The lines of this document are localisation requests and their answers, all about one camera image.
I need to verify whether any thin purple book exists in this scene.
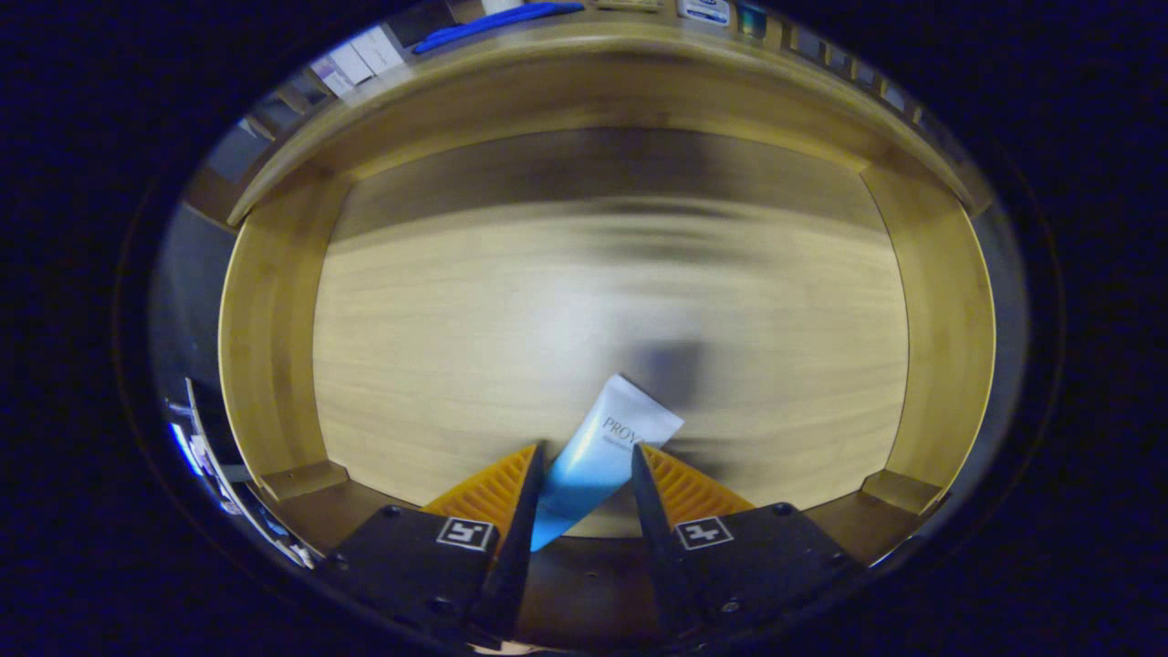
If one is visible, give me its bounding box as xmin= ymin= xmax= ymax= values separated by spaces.
xmin=310 ymin=57 xmax=352 ymax=97

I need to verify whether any thin white book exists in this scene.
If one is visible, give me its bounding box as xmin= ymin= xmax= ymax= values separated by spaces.
xmin=328 ymin=41 xmax=375 ymax=85

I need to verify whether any blue and white tube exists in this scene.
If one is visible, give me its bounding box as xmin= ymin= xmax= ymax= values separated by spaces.
xmin=529 ymin=373 xmax=685 ymax=553

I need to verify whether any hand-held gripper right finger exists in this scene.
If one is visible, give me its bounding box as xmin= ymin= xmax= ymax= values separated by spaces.
xmin=630 ymin=443 xmax=863 ymax=640

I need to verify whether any wooden drawer with black knob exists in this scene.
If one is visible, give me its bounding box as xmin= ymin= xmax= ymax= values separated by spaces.
xmin=217 ymin=82 xmax=997 ymax=649

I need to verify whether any cluttered white shelf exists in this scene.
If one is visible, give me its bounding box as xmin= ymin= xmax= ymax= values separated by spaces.
xmin=164 ymin=376 xmax=316 ymax=568

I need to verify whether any blue cloth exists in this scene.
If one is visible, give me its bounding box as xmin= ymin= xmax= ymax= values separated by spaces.
xmin=411 ymin=2 xmax=585 ymax=56

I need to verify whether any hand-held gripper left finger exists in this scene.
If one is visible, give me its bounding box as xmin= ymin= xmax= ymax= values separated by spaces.
xmin=324 ymin=441 xmax=548 ymax=640

